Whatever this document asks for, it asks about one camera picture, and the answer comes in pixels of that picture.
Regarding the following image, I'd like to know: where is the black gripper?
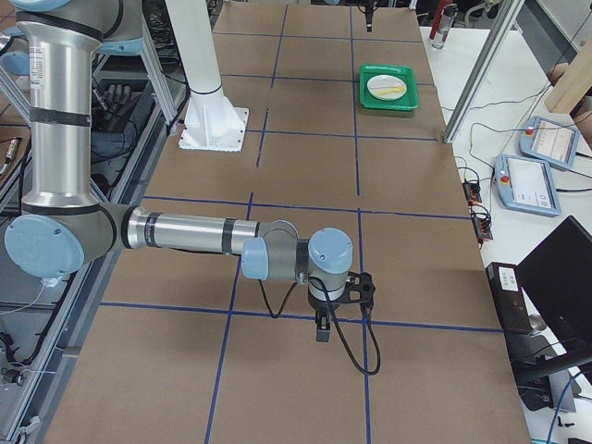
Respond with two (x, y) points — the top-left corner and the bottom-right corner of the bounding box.
(361, 0), (376, 32)

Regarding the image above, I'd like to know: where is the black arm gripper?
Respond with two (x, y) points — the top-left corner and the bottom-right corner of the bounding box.
(308, 295), (332, 342)

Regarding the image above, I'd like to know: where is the white round plate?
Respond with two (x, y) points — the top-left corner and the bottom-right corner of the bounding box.
(366, 74), (407, 100)

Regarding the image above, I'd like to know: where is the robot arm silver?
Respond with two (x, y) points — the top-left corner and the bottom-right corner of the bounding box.
(5, 1), (353, 341)

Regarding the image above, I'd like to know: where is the red capped water bottle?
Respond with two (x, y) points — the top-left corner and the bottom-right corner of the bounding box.
(432, 4), (458, 49)

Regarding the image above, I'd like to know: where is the yellow plastic spoon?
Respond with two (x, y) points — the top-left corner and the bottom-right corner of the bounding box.
(374, 86), (406, 101)

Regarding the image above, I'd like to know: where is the green plastic tray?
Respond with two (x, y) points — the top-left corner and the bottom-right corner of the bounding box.
(359, 64), (419, 116)

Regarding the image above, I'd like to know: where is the brown paper table cover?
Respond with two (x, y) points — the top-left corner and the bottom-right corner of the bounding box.
(45, 3), (530, 443)

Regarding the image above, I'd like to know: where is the black power strip near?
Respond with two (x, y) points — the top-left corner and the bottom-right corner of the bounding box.
(471, 210), (493, 244)

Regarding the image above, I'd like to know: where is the black power strip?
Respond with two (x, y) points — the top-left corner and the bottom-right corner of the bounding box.
(471, 210), (493, 244)
(462, 179), (482, 204)

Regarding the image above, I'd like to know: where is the black desktop box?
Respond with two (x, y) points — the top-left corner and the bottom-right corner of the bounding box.
(486, 262), (532, 335)

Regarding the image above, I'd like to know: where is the black power strip far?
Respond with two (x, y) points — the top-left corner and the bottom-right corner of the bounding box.
(462, 179), (482, 204)

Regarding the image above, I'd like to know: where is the far teach pendant tablet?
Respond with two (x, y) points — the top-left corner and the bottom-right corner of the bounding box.
(519, 116), (581, 170)

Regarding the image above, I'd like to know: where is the teach pendant tablet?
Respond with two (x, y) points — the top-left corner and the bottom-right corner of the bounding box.
(519, 116), (581, 170)
(494, 154), (561, 217)

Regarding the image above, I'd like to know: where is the near teach pendant tablet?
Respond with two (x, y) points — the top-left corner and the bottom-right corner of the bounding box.
(494, 154), (561, 217)

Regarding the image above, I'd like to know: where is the black computer monitor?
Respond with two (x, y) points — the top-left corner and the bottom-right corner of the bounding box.
(513, 216), (591, 385)

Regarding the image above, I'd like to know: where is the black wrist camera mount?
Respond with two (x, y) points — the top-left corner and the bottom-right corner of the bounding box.
(339, 271), (376, 315)

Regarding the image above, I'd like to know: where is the aluminium frame post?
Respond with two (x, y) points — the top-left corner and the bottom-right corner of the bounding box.
(443, 0), (524, 143)

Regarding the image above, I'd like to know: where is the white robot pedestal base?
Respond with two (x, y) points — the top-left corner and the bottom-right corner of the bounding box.
(166, 0), (249, 153)

